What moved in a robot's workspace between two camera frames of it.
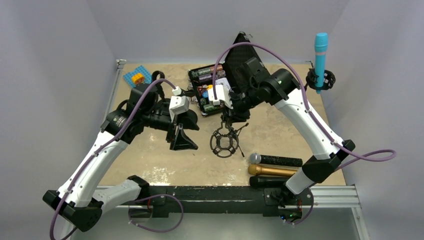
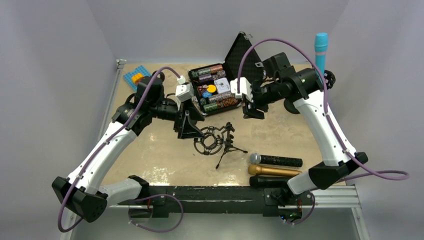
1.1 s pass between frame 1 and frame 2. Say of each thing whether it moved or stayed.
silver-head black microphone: stayed
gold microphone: stayed
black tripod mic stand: moved
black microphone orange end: stayed
